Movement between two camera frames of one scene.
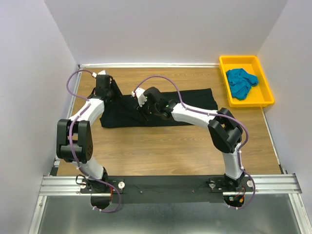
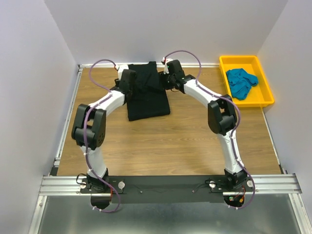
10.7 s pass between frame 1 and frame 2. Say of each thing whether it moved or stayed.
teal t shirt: stayed
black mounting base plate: stayed
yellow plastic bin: stayed
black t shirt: moved
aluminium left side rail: stayed
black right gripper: moved
